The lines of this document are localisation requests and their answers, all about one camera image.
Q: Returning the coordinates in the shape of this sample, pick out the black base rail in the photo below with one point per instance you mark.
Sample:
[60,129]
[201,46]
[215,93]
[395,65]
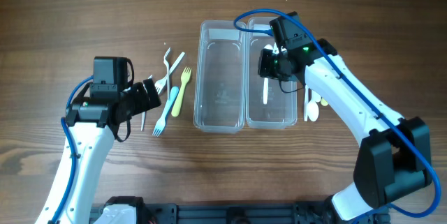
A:
[297,213]

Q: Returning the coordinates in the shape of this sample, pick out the left clear plastic container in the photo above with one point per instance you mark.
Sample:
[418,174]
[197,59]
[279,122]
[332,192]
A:
[221,78]

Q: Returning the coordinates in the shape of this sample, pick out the yellow plastic spoon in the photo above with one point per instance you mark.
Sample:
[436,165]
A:
[323,102]

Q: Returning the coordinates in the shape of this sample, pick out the white spoon thin handle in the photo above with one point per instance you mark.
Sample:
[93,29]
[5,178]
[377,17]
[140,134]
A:
[266,81]

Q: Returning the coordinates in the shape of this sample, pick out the yellow plastic fork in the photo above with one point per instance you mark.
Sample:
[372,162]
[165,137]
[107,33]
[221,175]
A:
[185,77]

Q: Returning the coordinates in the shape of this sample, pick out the right clear plastic container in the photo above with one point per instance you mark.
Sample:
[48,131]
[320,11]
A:
[281,111]

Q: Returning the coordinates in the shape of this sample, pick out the light blue plastic fork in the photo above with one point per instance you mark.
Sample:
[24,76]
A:
[161,122]

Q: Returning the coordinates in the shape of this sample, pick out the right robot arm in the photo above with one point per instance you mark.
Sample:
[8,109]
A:
[394,157]

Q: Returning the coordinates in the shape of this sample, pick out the clear plastic container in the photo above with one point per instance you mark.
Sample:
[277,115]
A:
[221,78]
[281,111]

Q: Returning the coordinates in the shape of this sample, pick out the white spoon wide handle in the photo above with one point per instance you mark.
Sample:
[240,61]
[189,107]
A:
[316,97]

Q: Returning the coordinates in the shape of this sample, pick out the white spoon bowl down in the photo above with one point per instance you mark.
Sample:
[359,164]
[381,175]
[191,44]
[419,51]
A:
[312,110]

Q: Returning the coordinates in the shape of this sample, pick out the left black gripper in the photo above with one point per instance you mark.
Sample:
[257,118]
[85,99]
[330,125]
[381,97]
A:
[151,93]

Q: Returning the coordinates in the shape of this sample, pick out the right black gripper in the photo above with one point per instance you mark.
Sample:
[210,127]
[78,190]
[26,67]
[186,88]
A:
[265,63]

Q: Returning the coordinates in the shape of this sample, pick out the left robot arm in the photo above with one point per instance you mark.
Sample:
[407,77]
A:
[94,111]

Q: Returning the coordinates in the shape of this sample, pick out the white plastic fork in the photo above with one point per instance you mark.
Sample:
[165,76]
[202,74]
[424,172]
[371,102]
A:
[160,84]

